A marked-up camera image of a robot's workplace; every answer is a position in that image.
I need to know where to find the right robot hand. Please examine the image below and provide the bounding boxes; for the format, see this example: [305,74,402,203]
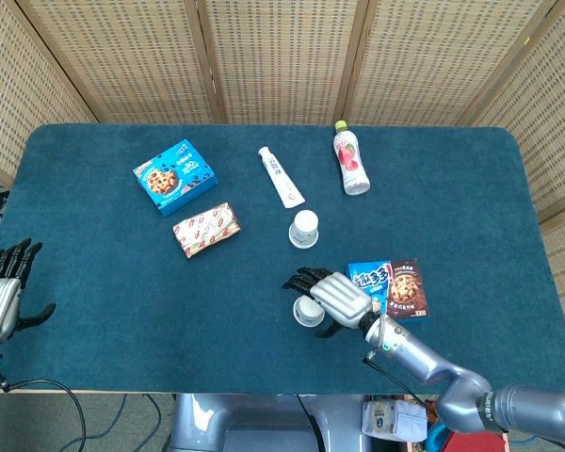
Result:
[282,266,376,338]

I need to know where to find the blue and brown cookie box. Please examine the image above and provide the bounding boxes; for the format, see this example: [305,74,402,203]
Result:
[347,257,430,323]

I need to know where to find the blue table carpet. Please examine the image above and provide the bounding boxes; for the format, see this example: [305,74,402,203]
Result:
[0,122,565,396]

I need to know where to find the white and blue bag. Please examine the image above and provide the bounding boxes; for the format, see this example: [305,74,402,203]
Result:
[361,398,428,443]

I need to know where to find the peach drink bottle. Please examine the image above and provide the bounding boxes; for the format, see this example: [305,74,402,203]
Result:
[331,120,372,196]

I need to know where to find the white toothpaste tube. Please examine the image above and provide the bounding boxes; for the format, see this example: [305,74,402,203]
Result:
[257,146,306,210]

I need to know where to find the red white snack packet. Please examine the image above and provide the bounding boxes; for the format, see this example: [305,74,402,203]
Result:
[171,202,242,260]

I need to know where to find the blue plastic object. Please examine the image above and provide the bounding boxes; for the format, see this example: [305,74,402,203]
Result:
[426,420,454,452]

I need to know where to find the grey robot torso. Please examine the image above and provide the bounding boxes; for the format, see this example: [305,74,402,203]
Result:
[169,393,373,452]

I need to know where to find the red box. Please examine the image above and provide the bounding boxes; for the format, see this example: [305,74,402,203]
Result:
[444,428,509,452]

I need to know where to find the small blue cookie box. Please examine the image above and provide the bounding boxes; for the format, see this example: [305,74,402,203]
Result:
[132,138,218,218]

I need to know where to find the woven bamboo folding screen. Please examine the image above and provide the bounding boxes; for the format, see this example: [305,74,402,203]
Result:
[0,0,565,331]

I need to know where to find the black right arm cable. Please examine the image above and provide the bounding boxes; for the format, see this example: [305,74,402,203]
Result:
[362,348,442,418]

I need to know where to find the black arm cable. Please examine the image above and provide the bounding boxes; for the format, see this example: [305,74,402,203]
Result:
[0,379,87,452]
[362,348,442,418]

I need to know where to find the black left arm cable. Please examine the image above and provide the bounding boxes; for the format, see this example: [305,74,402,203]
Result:
[0,379,87,452]

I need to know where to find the blue floor cable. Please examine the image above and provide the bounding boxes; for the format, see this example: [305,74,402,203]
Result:
[82,393,171,452]

